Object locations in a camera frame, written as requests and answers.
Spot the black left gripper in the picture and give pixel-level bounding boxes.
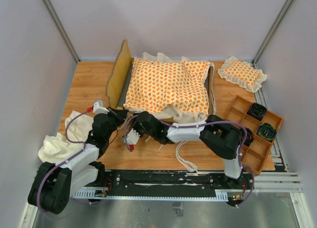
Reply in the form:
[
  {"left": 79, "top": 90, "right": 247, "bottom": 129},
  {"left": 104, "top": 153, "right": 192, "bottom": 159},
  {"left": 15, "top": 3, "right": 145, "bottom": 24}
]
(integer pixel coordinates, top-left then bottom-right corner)
[{"left": 103, "top": 106, "right": 128, "bottom": 140}]

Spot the duck print bed cover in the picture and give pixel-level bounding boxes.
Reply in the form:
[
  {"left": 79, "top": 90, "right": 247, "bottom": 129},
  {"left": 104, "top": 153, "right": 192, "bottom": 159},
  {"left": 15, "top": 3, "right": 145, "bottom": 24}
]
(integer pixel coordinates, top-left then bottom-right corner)
[{"left": 121, "top": 52, "right": 217, "bottom": 173}]

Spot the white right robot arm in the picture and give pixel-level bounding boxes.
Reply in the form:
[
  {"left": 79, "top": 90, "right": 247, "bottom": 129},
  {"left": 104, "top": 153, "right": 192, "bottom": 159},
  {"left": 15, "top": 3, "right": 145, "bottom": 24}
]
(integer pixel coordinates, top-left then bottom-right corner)
[{"left": 125, "top": 112, "right": 243, "bottom": 188}]

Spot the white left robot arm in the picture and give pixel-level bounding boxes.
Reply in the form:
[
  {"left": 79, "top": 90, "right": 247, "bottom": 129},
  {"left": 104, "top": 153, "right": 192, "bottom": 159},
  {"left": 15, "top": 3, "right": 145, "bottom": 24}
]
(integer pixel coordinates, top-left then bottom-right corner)
[{"left": 27, "top": 107, "right": 128, "bottom": 214}]

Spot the cream cloth pile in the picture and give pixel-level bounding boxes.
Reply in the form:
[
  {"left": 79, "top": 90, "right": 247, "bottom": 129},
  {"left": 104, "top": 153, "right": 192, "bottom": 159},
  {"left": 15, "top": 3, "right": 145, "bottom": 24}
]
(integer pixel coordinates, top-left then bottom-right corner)
[{"left": 38, "top": 111, "right": 93, "bottom": 163}]

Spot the duck print small pillow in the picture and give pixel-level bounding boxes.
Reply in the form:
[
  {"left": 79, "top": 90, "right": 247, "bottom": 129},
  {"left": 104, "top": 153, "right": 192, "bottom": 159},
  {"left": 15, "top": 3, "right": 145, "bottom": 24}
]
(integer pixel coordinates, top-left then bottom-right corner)
[{"left": 218, "top": 56, "right": 267, "bottom": 93}]

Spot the dark rolled sock upper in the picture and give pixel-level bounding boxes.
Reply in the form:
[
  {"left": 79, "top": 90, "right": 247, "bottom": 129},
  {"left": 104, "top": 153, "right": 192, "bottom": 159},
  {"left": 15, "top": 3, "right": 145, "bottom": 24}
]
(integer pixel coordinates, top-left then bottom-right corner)
[{"left": 247, "top": 103, "right": 267, "bottom": 121}]

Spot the dark rolled sock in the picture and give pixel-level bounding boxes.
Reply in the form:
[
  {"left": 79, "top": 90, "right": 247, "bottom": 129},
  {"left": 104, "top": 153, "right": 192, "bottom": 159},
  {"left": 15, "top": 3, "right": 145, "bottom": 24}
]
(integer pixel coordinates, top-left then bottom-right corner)
[
  {"left": 257, "top": 123, "right": 277, "bottom": 142},
  {"left": 247, "top": 103, "right": 267, "bottom": 121}
]

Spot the wooden compartment organizer box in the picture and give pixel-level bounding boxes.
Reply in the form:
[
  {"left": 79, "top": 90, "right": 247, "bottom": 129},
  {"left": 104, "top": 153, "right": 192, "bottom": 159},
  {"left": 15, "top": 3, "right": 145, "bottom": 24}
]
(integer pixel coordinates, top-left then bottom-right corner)
[{"left": 225, "top": 96, "right": 283, "bottom": 176}]

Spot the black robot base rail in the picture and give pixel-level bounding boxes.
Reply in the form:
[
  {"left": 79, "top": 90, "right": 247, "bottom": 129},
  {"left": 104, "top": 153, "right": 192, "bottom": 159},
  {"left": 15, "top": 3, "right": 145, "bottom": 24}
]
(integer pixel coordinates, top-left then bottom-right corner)
[{"left": 35, "top": 169, "right": 303, "bottom": 201}]

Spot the wooden pet bed frame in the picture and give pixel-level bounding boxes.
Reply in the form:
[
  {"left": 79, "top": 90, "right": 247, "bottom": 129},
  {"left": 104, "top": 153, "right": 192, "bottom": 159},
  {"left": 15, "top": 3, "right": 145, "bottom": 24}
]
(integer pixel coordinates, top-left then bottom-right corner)
[{"left": 106, "top": 40, "right": 216, "bottom": 123}]

